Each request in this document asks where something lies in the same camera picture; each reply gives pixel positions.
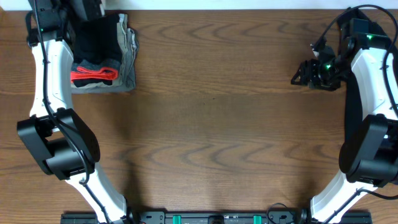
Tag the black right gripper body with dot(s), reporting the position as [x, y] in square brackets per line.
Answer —
[326, 74]

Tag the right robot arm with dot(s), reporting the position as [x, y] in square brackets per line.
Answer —
[367, 160]

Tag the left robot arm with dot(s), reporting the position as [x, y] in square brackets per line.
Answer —
[57, 138]

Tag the black t-shirt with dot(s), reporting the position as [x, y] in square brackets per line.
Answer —
[371, 86]

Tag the folded khaki garment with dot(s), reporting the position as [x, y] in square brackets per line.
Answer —
[129, 46]

